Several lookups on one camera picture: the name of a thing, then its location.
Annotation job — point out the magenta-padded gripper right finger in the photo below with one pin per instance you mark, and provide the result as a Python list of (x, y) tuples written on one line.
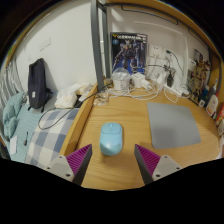
[(149, 160)]

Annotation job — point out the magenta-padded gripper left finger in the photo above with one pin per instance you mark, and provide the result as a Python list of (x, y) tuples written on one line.
[(77, 160)]

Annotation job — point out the light blue computer mouse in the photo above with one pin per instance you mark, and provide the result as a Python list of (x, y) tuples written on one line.
[(111, 138)]

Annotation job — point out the grey mouse pad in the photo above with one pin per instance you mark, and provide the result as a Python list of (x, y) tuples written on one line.
[(173, 125)]

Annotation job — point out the blue white plaid quilt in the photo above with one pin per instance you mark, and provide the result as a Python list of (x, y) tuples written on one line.
[(46, 140)]

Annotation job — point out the white plastic bag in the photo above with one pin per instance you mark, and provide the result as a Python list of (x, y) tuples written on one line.
[(68, 96)]

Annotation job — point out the crinkled clear plastic wrap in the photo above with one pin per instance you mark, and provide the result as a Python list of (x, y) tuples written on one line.
[(100, 99)]

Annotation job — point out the teal blanket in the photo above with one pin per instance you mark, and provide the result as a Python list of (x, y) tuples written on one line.
[(16, 120)]

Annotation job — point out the white power strip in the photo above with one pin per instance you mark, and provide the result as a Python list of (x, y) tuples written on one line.
[(175, 90)]

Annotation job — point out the white charger block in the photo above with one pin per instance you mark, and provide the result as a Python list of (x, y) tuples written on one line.
[(138, 80)]

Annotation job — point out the black charger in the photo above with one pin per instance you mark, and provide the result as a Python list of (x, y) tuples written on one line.
[(170, 80)]

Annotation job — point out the white orange lotion bottle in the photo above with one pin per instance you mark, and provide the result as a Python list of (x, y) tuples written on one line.
[(212, 106)]

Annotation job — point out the red snack can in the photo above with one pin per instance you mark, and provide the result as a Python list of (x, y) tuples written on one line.
[(220, 115)]

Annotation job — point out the clear plastic dome container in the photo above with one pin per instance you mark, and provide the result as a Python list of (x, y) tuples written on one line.
[(120, 79)]

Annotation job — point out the dark navy backpack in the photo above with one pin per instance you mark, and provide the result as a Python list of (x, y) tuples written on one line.
[(36, 81)]

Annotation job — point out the brown tree creature figurine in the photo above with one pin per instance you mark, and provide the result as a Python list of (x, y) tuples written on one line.
[(199, 78)]

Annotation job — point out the grey striped curtain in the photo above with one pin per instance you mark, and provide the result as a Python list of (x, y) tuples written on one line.
[(9, 83)]

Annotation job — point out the robot model kit box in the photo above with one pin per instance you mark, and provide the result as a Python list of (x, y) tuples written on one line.
[(129, 53)]

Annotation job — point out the white wall socket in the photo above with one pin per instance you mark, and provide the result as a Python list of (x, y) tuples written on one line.
[(155, 51), (169, 53)]

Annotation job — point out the grey metal desk frame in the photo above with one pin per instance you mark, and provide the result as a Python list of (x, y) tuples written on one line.
[(96, 50)]

